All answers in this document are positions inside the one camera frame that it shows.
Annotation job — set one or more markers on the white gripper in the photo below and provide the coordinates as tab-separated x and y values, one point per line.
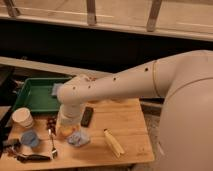
69	115

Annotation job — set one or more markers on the yellow apple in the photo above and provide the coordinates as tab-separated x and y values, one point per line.
67	131

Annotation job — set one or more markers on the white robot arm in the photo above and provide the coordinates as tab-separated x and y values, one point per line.
183	83

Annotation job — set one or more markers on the white plastic cup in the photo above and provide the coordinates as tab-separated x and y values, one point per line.
23	117

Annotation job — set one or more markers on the blue crumpled cloth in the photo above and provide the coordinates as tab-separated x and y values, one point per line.
78	138

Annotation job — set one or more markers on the bunch of dark grapes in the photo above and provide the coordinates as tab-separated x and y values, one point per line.
51	125

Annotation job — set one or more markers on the black rectangular block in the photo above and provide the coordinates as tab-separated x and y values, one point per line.
87	116

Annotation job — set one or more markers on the silver fork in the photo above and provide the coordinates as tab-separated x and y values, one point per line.
54	150

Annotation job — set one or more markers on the blue round lid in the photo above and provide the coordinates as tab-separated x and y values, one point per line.
30	138

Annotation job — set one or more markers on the grey blue sponge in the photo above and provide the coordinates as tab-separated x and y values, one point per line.
55	88

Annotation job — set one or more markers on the wooden table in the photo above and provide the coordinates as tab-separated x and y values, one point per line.
122	118

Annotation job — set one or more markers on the green plastic tray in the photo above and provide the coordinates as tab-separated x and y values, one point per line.
36	95

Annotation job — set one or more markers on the black handled tool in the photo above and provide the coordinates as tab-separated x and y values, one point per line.
27	158

